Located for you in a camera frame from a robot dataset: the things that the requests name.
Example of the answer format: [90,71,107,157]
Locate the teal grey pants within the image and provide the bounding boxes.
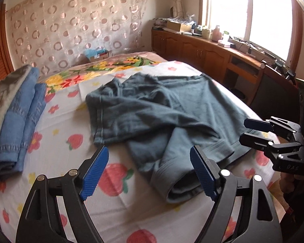
[85,72,263,204]

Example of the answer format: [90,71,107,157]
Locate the person's right hand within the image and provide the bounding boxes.
[279,173,304,216]

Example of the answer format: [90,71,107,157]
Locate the long wooden cabinet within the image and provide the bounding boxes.
[151,28,300,122]

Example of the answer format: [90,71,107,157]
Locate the pink bottle on cabinet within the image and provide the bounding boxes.
[211,25,222,42]

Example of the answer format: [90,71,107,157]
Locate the folded blue jeans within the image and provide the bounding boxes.
[0,67,46,181]

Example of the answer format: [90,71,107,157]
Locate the cardboard box on cabinet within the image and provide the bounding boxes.
[166,21,192,32]

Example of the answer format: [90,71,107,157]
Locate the folded olive green garment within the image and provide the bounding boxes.
[0,65,32,131]

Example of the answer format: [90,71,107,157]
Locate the pink floral blanket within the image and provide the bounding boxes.
[42,52,166,97]

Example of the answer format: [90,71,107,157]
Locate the box with blue cloth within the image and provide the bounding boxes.
[84,48,110,62]

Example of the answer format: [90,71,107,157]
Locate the pink circle pattern curtain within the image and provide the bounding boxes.
[6,0,147,76]

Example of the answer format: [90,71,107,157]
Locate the window with white frame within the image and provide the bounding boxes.
[199,0,303,69]

